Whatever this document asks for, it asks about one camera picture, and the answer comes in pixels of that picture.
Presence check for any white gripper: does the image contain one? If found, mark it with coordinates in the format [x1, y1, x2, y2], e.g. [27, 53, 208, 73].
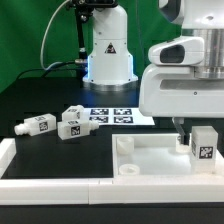
[139, 36, 224, 144]

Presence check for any white square table top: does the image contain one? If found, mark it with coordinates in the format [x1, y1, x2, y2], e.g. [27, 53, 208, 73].
[112, 134, 224, 177]

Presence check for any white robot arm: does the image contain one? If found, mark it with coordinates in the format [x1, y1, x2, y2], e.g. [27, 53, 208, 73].
[83, 0, 224, 142]

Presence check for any white tag sheet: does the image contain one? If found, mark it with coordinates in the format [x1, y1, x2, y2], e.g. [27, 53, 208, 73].
[84, 108, 155, 126]

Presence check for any white U-shaped fence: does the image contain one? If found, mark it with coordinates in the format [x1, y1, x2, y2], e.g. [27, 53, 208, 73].
[0, 139, 224, 205]

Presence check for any grey cable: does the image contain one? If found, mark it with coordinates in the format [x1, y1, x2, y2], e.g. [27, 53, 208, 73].
[39, 0, 73, 71]

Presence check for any black cable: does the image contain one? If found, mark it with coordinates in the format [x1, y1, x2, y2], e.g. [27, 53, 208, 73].
[14, 60, 84, 80]

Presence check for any black camera stand pole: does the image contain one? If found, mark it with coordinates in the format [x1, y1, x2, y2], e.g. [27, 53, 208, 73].
[67, 0, 93, 80]

